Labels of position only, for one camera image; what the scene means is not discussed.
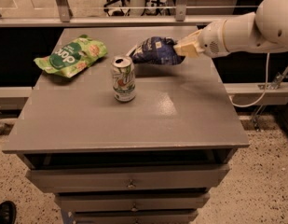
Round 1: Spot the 7up soda can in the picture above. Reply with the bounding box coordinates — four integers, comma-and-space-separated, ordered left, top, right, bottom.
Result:
111, 56, 135, 103

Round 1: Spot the grey drawer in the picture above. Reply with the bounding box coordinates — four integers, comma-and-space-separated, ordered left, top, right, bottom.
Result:
74, 209, 198, 224
26, 164, 229, 193
55, 191, 210, 212

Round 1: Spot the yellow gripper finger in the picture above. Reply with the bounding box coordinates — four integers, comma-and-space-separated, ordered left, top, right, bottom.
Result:
178, 29, 201, 44
173, 42, 203, 58

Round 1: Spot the blue chip bag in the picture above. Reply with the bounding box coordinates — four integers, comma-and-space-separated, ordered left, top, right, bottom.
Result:
128, 36, 185, 65

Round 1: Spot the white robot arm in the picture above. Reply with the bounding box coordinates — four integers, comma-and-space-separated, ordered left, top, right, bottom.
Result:
173, 0, 288, 58

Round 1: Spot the metal window rail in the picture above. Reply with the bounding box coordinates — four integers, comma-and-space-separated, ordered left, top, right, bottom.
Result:
0, 15, 235, 28

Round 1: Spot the green chip bag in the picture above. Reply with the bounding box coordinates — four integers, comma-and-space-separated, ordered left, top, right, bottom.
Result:
34, 35, 107, 78

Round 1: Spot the middle grey drawer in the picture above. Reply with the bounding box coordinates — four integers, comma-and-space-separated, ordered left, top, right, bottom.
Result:
55, 191, 210, 212

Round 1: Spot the grey drawer cabinet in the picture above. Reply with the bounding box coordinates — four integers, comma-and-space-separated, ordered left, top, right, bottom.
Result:
2, 26, 251, 224

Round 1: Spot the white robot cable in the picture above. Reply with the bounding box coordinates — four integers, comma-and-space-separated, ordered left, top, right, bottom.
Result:
230, 52, 272, 109

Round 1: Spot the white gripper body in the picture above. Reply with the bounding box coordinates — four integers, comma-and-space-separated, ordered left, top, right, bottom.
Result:
199, 20, 229, 58

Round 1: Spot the bottom grey drawer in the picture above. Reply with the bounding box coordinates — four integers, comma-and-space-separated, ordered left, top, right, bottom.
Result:
74, 209, 198, 224

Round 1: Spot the top grey drawer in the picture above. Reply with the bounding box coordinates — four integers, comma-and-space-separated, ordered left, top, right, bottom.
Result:
26, 164, 229, 193

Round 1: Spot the black shoe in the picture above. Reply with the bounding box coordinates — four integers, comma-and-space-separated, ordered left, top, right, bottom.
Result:
0, 201, 17, 224

